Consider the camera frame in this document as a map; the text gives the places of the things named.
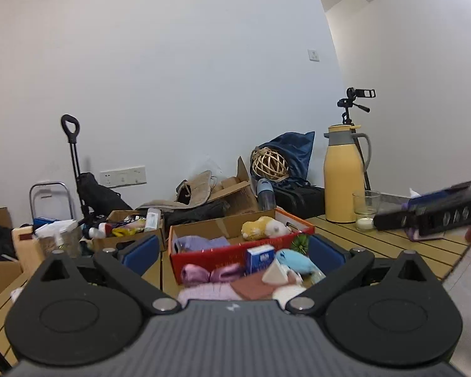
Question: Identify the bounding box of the clear plastic bag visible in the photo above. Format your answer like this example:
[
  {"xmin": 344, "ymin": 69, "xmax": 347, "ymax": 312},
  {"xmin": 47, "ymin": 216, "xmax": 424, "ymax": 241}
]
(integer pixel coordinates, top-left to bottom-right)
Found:
[{"xmin": 35, "ymin": 220, "xmax": 83, "ymax": 259}]

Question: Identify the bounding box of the black folded fabric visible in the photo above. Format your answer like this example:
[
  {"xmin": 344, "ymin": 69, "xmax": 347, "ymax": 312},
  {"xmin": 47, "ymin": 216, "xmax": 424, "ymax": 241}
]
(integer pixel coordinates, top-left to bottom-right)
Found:
[{"xmin": 163, "ymin": 199, "xmax": 230, "ymax": 227}]

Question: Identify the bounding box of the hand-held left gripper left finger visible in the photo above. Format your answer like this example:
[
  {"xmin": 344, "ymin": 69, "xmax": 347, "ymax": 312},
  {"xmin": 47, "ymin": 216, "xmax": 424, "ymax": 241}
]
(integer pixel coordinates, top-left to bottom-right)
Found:
[{"xmin": 39, "ymin": 236, "xmax": 182, "ymax": 315}]

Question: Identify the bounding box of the blue and white small carton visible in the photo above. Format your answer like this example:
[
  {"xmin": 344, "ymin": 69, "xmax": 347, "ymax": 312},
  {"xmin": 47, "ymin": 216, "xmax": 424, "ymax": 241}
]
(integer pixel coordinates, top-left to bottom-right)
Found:
[{"xmin": 245, "ymin": 244, "xmax": 276, "ymax": 276}]

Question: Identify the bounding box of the large brown cardboard box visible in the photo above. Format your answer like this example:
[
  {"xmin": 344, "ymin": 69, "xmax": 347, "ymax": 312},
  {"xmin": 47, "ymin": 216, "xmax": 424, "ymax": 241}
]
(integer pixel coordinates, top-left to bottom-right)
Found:
[{"xmin": 0, "ymin": 207, "xmax": 25, "ymax": 308}]

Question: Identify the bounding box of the white triangular sponge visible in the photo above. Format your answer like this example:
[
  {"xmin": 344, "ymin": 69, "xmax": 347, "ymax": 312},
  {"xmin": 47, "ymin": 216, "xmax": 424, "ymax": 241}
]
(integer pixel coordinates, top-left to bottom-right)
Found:
[{"xmin": 262, "ymin": 261, "xmax": 290, "ymax": 286}]

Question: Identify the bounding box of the black tripod with camera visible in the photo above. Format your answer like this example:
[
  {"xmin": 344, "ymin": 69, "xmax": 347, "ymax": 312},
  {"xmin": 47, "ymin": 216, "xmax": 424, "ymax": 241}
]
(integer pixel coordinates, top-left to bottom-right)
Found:
[{"xmin": 336, "ymin": 87, "xmax": 376, "ymax": 192}]

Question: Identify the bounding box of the yellow thermos jug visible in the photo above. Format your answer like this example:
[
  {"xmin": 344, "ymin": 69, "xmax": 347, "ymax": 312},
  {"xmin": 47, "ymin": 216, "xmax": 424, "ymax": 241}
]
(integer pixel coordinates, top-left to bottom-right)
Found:
[{"xmin": 324, "ymin": 123, "xmax": 373, "ymax": 224}]

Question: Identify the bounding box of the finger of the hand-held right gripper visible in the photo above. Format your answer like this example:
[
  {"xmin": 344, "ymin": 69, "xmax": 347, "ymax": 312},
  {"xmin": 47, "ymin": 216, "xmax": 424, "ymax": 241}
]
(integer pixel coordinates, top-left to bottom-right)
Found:
[{"xmin": 373, "ymin": 209, "xmax": 417, "ymax": 231}]

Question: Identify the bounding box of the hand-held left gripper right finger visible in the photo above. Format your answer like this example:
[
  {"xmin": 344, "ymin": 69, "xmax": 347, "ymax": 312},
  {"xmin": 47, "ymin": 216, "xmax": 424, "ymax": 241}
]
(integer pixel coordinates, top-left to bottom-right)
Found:
[{"xmin": 286, "ymin": 236, "xmax": 432, "ymax": 316}]

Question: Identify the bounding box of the yellow plush toy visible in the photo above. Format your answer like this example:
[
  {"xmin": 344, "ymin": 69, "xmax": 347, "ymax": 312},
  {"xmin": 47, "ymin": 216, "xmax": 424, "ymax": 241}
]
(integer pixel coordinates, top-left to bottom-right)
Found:
[{"xmin": 241, "ymin": 216, "xmax": 292, "ymax": 241}]

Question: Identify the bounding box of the white wall socket strip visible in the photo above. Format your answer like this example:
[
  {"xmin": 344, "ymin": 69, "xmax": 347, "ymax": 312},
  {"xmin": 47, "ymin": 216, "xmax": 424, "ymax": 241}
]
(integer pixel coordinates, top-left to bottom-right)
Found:
[{"xmin": 100, "ymin": 166, "xmax": 147, "ymax": 188}]

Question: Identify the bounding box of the blue water bottle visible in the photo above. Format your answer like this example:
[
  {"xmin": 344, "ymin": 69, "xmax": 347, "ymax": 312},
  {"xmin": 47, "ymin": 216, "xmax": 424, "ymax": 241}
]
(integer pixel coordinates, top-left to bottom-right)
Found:
[{"xmin": 257, "ymin": 178, "xmax": 276, "ymax": 211}]

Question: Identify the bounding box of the red cardboard box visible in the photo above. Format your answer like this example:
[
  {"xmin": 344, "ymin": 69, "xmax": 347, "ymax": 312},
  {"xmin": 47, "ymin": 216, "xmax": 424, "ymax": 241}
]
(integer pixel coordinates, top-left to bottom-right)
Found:
[{"xmin": 168, "ymin": 208, "xmax": 316, "ymax": 285}]

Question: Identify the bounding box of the purple knitted cloth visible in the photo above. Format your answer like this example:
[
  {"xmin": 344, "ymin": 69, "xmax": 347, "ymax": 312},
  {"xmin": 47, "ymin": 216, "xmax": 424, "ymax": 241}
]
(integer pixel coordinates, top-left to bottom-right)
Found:
[{"xmin": 175, "ymin": 236, "xmax": 231, "ymax": 253}]

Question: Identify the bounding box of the clear drinking glass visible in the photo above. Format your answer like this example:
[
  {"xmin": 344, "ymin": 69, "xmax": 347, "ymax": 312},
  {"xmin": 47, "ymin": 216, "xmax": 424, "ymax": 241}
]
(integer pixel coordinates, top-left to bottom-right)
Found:
[{"xmin": 352, "ymin": 190, "xmax": 382, "ymax": 224}]

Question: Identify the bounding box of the brown pink cloth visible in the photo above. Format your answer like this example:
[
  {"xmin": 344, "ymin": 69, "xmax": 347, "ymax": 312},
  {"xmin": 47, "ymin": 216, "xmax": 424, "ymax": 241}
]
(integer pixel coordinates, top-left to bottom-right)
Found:
[{"xmin": 231, "ymin": 273, "xmax": 300, "ymax": 300}]

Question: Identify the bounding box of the pink fuzzy cloth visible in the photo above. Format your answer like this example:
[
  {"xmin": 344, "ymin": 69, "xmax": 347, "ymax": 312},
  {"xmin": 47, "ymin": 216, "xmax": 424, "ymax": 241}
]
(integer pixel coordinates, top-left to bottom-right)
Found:
[{"xmin": 176, "ymin": 282, "xmax": 241, "ymax": 308}]

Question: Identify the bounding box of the metal folding cart frame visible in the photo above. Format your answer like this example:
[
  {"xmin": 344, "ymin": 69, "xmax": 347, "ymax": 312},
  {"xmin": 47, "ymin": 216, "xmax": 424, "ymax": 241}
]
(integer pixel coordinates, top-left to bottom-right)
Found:
[{"xmin": 29, "ymin": 181, "xmax": 75, "ymax": 229}]

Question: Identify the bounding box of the purple tissue pack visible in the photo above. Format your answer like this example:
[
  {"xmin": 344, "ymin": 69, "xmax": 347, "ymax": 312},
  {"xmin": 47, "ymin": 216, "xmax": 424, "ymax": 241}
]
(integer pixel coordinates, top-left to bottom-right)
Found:
[{"xmin": 402, "ymin": 188, "xmax": 445, "ymax": 243}]

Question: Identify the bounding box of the woven rattan ball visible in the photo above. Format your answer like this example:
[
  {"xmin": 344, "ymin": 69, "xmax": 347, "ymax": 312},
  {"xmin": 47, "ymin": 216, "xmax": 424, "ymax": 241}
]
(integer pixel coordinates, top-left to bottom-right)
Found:
[{"xmin": 251, "ymin": 146, "xmax": 290, "ymax": 182}]

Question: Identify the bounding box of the black carrying case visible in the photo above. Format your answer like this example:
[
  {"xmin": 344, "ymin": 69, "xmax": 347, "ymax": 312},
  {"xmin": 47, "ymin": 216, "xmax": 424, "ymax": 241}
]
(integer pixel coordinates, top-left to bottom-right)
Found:
[{"xmin": 275, "ymin": 183, "xmax": 326, "ymax": 221}]

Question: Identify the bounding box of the low cardboard box with clutter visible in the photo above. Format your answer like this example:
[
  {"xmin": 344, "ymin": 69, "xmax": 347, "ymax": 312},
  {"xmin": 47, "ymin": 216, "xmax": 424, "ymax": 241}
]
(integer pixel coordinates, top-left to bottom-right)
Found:
[{"xmin": 91, "ymin": 210, "xmax": 166, "ymax": 253}]

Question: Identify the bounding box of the light blue plush toy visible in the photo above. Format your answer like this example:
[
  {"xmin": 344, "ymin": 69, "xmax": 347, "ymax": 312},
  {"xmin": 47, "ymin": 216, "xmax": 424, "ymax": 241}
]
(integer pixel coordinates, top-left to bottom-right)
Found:
[{"xmin": 275, "ymin": 248, "xmax": 323, "ymax": 276}]

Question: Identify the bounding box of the white plastic bottle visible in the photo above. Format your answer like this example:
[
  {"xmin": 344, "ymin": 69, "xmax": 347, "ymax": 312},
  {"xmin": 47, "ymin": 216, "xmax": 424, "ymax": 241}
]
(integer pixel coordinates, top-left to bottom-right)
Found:
[{"xmin": 144, "ymin": 208, "xmax": 162, "ymax": 232}]

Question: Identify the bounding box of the dark blue fabric bag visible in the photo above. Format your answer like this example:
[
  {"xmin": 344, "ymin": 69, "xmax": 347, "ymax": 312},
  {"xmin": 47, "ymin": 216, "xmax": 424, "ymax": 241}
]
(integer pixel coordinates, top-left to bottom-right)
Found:
[{"xmin": 259, "ymin": 131, "xmax": 316, "ymax": 184}]

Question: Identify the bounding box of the light wooden box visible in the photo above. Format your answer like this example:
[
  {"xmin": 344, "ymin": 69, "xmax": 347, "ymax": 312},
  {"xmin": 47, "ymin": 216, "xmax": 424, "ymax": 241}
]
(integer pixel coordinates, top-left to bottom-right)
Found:
[{"xmin": 12, "ymin": 226, "xmax": 45, "ymax": 276}]

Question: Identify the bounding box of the open brown cardboard box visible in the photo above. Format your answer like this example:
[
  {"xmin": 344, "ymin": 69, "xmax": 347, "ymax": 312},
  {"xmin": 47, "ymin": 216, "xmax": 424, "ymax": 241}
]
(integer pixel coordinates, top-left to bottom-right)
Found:
[{"xmin": 211, "ymin": 156, "xmax": 260, "ymax": 216}]

